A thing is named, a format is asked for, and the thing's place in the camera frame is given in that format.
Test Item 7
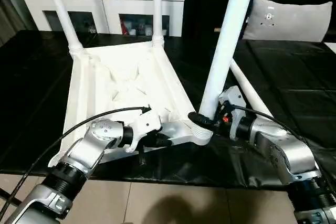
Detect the white plastic table top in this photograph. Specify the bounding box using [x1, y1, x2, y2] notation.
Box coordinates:
[48, 40, 213, 168]

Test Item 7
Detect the white plastic table leg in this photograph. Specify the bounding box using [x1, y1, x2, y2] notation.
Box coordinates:
[193, 0, 259, 146]
[229, 58, 274, 119]
[151, 0, 165, 49]
[40, 0, 85, 56]

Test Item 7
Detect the black work mat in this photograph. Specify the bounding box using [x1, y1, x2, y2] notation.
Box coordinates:
[0, 29, 336, 190]

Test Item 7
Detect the black speaker box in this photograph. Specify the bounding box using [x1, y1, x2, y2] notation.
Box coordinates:
[183, 0, 250, 38]

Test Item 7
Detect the grey cushion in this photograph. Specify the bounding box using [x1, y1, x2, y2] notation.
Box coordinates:
[243, 0, 333, 42]

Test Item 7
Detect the white flat board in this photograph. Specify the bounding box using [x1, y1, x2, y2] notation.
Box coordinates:
[321, 40, 336, 51]

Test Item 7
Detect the white glass-door cabinet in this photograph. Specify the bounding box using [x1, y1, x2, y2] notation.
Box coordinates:
[20, 0, 186, 37]

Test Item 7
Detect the black table support leg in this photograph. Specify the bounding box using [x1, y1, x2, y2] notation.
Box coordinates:
[0, 188, 16, 204]

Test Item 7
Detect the brown curtain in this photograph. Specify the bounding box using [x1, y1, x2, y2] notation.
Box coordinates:
[0, 0, 29, 46]

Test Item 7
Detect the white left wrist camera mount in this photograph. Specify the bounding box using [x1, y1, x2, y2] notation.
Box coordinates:
[125, 107, 162, 154]

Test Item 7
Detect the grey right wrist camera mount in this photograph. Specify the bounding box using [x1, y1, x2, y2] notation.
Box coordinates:
[218, 85, 247, 141]

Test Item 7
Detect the black right camera cable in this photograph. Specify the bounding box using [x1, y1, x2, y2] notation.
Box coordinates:
[230, 104, 336, 198]

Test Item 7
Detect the black camera cable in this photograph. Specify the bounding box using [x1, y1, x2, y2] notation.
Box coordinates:
[0, 105, 152, 224]
[230, 104, 336, 198]

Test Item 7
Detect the black left camera cable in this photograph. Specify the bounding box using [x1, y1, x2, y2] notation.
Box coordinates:
[0, 105, 152, 224]

